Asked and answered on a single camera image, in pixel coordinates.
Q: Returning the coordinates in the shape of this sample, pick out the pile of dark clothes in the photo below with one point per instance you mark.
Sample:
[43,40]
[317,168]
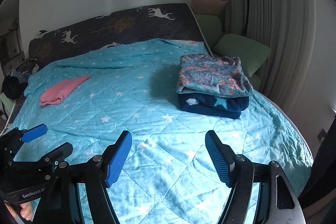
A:
[15,83]

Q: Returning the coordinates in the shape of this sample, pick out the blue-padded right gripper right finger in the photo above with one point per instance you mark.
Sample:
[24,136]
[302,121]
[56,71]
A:
[277,202]

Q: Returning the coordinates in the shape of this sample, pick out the navy star blanket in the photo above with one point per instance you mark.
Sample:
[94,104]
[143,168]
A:
[205,104]

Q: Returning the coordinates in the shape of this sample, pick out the white pleated curtain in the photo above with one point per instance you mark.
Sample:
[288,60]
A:
[292,29]

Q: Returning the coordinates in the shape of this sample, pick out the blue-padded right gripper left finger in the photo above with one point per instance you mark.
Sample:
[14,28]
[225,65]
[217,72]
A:
[60,202]

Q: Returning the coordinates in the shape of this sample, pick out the left hand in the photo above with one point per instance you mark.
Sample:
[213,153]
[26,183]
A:
[26,210]

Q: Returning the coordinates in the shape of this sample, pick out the pale green cushion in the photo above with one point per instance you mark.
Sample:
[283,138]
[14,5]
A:
[212,29]

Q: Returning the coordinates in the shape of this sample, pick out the teal floral garment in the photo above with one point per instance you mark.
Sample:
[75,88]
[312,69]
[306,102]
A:
[220,77]

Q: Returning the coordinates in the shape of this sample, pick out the pink beige cushion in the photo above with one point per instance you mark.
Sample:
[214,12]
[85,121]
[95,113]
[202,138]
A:
[208,7]

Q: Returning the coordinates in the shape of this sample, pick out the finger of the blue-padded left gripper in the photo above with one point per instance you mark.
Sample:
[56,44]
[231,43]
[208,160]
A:
[34,133]
[58,154]

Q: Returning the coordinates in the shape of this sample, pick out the pink folded cloth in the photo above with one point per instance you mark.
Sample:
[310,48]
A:
[56,94]

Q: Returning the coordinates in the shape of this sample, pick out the dark deer-print mattress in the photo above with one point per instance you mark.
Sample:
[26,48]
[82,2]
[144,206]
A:
[162,22]

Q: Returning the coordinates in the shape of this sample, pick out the green ribbed cushion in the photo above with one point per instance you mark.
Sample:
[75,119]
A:
[251,53]

